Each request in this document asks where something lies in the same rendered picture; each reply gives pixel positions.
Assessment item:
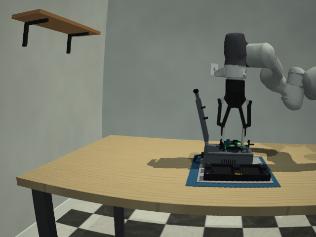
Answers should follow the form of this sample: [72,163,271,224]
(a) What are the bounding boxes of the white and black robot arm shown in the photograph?
[214,33,316,111]

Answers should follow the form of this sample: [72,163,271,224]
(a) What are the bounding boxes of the green circuit board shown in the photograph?
[224,139,243,147]

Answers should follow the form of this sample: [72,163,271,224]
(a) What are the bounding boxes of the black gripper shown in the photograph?
[217,79,252,146]

